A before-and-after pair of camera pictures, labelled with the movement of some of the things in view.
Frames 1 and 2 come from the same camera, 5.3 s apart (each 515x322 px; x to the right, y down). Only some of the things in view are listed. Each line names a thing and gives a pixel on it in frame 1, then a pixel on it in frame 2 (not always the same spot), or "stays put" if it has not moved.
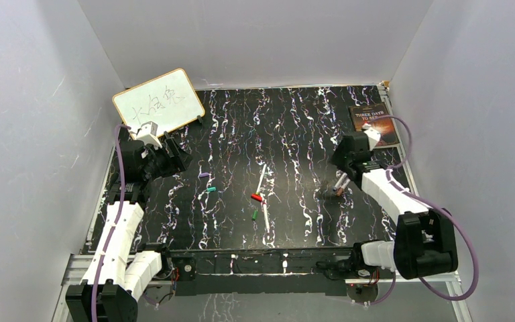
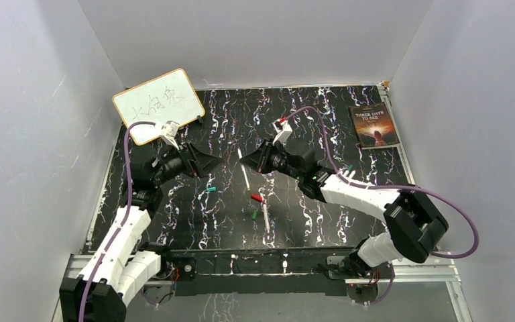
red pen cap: x=257 y=197 stays put
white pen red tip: x=266 y=215 stays put
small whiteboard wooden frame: x=169 y=100 stays put
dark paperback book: x=362 y=114 stays put
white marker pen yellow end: x=261 y=179 -> x=245 y=175
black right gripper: x=338 y=155 -> x=259 y=159
